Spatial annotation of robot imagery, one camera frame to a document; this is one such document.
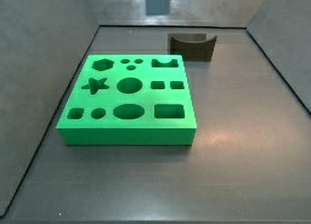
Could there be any green shape sorter block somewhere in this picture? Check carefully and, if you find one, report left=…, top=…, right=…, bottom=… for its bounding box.
left=56, top=55, right=196, bottom=146

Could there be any black concave rectangle block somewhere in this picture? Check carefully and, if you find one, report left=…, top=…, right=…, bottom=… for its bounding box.
left=168, top=33, right=217, bottom=62

